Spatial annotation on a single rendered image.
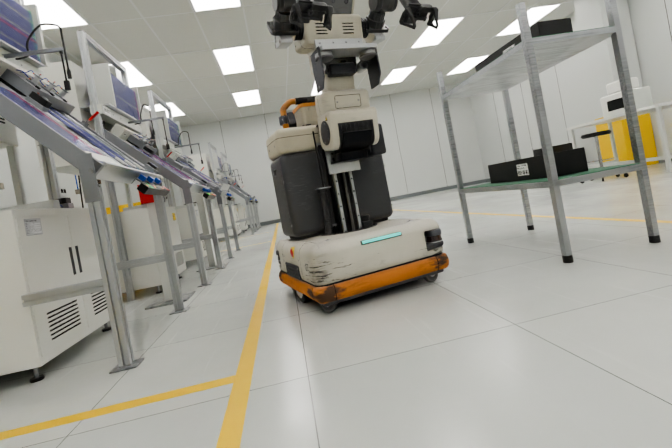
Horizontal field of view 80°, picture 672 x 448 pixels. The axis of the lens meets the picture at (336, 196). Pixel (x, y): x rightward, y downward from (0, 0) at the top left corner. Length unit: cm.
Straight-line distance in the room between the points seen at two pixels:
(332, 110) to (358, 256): 62
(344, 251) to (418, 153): 1032
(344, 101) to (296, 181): 43
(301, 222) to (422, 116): 1035
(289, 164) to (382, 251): 60
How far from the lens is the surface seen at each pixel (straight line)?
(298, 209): 187
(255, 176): 1112
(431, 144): 1200
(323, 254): 156
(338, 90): 178
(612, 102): 671
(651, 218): 219
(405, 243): 172
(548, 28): 221
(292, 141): 190
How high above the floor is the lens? 46
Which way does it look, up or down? level
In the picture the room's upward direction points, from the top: 11 degrees counter-clockwise
